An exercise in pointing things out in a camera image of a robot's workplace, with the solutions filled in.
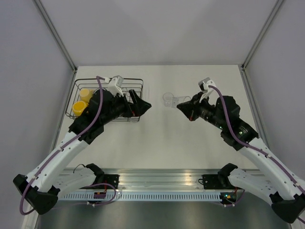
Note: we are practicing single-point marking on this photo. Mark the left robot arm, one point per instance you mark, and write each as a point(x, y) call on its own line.
point(82, 132)

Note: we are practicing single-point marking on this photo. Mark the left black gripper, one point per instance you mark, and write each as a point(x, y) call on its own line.
point(139, 109)

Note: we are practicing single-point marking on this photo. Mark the left aluminium frame post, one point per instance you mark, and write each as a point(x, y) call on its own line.
point(47, 20)

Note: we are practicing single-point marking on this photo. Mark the pale yellow mug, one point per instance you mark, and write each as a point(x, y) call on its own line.
point(85, 94)

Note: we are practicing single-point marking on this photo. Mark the right aluminium frame post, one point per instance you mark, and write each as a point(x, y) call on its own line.
point(263, 31)

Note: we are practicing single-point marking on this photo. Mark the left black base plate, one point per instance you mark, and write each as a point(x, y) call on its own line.
point(112, 179)

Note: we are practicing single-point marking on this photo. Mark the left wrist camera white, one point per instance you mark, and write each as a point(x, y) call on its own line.
point(114, 85)

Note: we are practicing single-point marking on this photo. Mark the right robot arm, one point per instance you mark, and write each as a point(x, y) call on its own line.
point(283, 190)

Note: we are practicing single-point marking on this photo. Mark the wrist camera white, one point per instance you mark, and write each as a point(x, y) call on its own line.
point(114, 85)
point(206, 85)

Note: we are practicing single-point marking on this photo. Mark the aluminium frame post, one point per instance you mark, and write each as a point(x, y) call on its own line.
point(47, 20)
point(263, 31)

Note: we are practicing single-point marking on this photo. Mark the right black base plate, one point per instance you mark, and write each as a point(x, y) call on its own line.
point(211, 182)

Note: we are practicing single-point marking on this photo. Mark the aluminium front rail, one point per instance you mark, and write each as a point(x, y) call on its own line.
point(166, 179)

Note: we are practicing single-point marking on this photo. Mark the white slotted cable duct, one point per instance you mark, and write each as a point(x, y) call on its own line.
point(143, 196)

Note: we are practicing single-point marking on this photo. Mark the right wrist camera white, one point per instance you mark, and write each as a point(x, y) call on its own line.
point(206, 85)

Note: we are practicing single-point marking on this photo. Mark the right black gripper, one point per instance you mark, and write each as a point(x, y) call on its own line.
point(190, 108)

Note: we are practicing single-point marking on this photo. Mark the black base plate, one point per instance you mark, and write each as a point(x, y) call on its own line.
point(211, 182)
point(112, 179)

